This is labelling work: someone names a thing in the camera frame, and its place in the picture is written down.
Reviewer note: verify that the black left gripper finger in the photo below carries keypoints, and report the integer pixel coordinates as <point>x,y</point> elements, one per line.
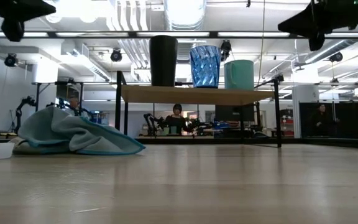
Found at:
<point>20,3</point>
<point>26,15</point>

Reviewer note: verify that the red storage bin rack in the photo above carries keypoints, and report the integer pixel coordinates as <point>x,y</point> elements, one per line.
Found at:
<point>287,123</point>

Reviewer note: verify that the teal grey cloth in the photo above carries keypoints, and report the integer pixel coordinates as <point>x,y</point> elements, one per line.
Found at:
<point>73,133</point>

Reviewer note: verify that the background black robot arm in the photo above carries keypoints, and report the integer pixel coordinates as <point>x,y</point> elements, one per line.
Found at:
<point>200,125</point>
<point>150,121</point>
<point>22,107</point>

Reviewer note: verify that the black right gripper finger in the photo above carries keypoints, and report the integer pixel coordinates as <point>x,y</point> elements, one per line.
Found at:
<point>319,12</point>
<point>312,27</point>

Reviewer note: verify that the silver ventilation duct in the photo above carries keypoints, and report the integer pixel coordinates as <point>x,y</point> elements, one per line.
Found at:
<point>183,15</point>

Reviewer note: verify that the blue storage bin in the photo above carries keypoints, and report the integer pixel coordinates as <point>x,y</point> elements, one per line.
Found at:
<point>220,125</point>

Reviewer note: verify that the black background rig frame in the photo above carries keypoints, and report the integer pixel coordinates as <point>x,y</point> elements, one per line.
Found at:
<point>81,91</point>

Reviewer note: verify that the teal plastic mug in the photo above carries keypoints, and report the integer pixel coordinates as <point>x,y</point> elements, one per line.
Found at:
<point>239,74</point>

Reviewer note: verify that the blue faceted plastic tumbler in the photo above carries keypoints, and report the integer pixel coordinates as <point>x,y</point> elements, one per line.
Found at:
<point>205,67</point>

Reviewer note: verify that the black monitor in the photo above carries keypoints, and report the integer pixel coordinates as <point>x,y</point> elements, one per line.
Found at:
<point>235,113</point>

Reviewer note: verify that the black partition panel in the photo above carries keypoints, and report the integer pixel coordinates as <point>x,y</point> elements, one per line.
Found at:
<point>353,118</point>

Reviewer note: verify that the dark grey tall plastic cup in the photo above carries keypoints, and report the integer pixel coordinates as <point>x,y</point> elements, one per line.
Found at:
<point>163,62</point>

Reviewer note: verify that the black ceiling spotlight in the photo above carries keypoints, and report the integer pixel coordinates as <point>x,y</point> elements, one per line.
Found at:
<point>10,60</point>
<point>336,57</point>
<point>225,46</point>
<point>116,55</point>

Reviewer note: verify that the wooden shelf black metal frame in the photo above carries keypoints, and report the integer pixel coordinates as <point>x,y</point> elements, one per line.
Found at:
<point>191,95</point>

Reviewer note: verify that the person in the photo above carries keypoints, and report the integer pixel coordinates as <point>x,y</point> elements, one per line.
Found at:
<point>320,121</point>
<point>73,104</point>
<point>176,121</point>

